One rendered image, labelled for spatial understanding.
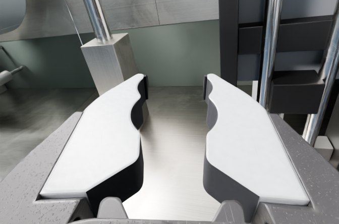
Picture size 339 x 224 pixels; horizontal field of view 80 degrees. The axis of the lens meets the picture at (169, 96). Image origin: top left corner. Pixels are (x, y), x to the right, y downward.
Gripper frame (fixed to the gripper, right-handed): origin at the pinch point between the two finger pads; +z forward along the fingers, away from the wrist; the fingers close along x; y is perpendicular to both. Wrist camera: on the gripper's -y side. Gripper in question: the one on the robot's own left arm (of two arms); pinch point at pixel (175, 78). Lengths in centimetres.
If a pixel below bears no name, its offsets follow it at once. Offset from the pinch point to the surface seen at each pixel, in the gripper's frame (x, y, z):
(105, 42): -17.3, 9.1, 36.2
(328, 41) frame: 14.8, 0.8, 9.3
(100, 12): -17.7, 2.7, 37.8
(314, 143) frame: 17.6, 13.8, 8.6
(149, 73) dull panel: -11, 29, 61
